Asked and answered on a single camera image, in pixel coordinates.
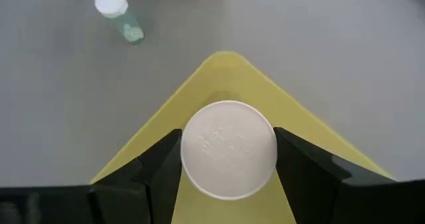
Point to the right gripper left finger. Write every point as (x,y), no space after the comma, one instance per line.
(156,184)

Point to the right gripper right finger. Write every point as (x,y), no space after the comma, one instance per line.
(308,184)

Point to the small green pill vial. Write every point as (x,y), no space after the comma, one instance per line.
(129,28)

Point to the yellow plastic bin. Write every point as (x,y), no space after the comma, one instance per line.
(225,77)

